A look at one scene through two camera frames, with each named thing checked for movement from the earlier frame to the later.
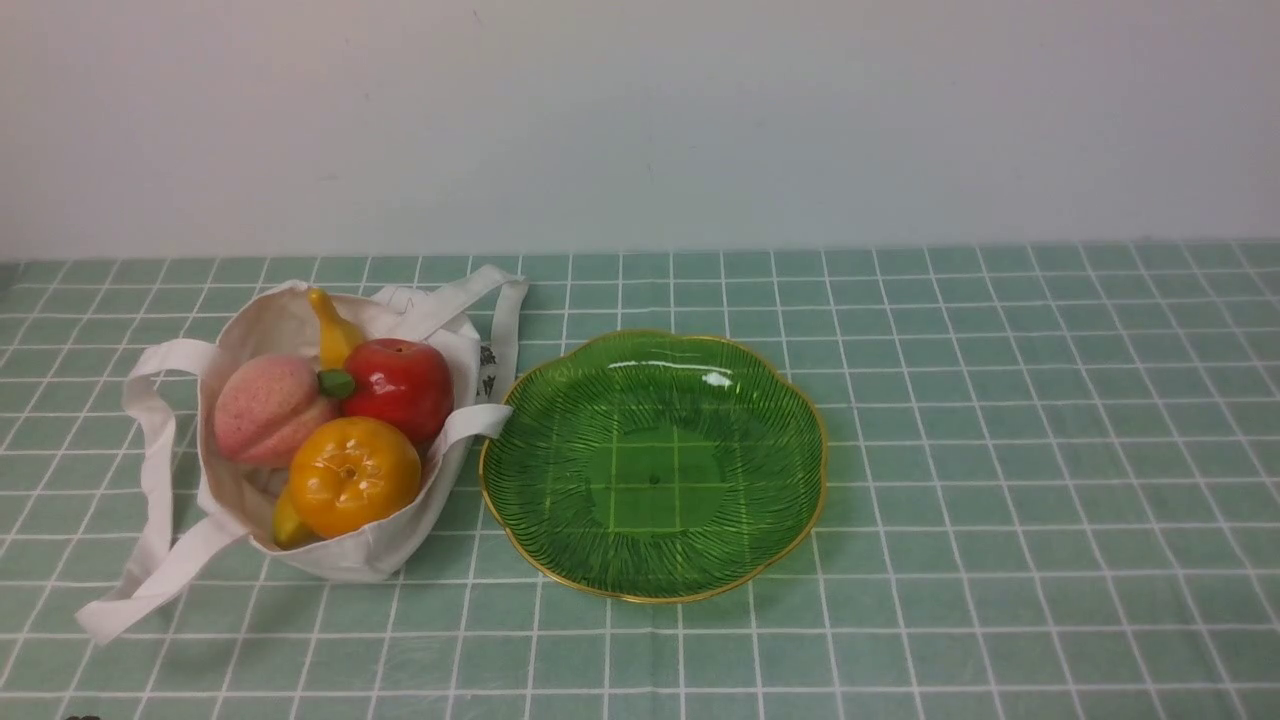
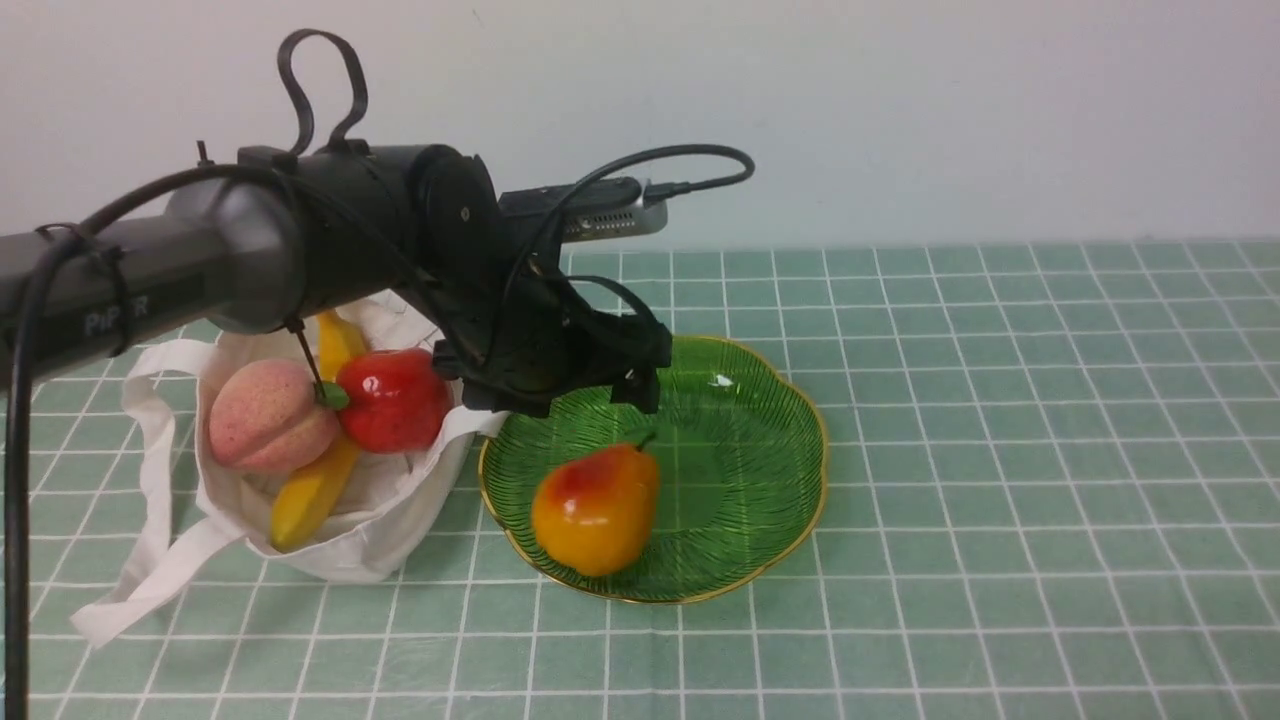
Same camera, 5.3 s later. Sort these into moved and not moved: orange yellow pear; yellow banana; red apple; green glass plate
Moved: orange yellow pear
Not moved: green glass plate; yellow banana; red apple
